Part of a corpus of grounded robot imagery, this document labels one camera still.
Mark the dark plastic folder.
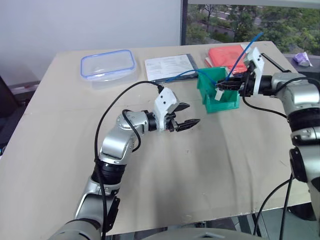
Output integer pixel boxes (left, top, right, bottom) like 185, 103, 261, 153
185, 53, 199, 72

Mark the dark window frame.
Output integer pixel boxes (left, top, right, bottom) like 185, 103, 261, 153
180, 0, 189, 46

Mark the red folder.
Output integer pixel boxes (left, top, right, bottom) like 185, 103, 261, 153
203, 44, 249, 76

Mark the green plastic bin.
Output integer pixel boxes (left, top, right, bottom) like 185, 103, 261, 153
196, 66, 241, 114

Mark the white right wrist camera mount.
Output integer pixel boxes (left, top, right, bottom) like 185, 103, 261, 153
243, 46, 266, 96

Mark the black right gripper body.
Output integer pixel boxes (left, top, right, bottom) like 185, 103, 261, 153
238, 62, 256, 98

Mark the black bar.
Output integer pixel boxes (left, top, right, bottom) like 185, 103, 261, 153
260, 52, 293, 74

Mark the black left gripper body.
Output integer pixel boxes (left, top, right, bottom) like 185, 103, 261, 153
164, 102, 181, 133

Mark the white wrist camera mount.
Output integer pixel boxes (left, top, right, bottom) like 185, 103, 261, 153
243, 46, 266, 96
153, 87, 180, 132

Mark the dark brown cabinet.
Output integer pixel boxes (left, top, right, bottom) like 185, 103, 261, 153
0, 74, 20, 119

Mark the blue cable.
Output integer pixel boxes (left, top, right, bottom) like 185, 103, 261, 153
165, 31, 264, 88

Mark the clear container with blue rim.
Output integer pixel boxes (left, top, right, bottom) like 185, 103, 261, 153
80, 49, 138, 91

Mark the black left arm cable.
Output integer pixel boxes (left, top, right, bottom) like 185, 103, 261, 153
94, 81, 165, 240

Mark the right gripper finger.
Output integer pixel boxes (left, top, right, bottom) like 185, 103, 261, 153
215, 84, 243, 92
216, 77, 243, 86

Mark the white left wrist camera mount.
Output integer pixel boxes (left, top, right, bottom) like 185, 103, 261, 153
153, 87, 180, 132

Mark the purple crumpled cloth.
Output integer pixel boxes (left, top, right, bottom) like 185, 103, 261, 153
292, 51, 314, 68

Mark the printed white paper sheet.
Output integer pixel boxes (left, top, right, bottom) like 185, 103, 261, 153
144, 53, 195, 82

